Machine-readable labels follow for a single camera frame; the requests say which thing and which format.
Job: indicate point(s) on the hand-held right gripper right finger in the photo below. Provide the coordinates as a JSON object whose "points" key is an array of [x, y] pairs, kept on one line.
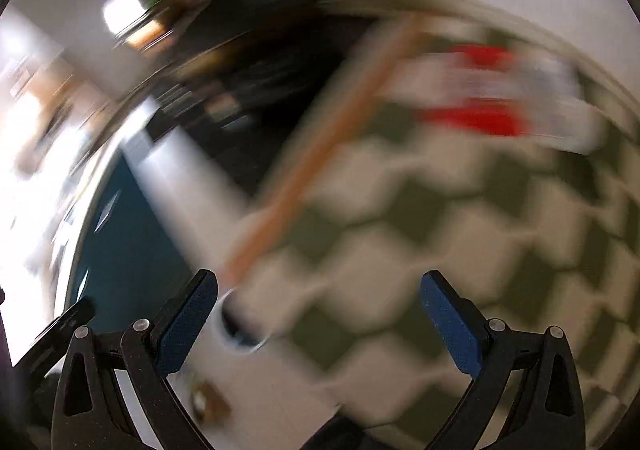
{"points": [[452, 330]]}

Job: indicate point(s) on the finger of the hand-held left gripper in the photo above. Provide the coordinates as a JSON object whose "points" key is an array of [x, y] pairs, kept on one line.
{"points": [[62, 327]]}

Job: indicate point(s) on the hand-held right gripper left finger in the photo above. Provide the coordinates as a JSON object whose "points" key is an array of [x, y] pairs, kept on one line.
{"points": [[184, 327]]}

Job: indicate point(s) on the black round trash bin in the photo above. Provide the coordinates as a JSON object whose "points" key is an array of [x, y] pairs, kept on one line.
{"points": [[240, 336]]}

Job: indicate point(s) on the red sausage package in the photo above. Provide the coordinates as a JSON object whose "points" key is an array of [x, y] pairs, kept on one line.
{"points": [[480, 120]]}

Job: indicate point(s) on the clear plastic wrapper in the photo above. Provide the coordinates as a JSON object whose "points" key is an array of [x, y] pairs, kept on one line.
{"points": [[560, 80]]}

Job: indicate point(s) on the small wooden block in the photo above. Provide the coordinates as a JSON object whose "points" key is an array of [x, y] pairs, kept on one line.
{"points": [[212, 405]]}

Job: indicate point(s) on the blue kitchen cabinet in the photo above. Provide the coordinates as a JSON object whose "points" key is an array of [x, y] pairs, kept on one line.
{"points": [[130, 240]]}

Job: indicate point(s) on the green white checkered tablecloth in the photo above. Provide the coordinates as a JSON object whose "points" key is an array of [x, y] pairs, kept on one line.
{"points": [[400, 240]]}

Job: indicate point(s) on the person's dark trouser legs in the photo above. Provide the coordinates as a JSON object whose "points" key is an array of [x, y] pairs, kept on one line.
{"points": [[350, 437]]}

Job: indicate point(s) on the black glass gas stove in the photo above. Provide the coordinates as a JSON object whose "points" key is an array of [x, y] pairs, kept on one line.
{"points": [[270, 95]]}

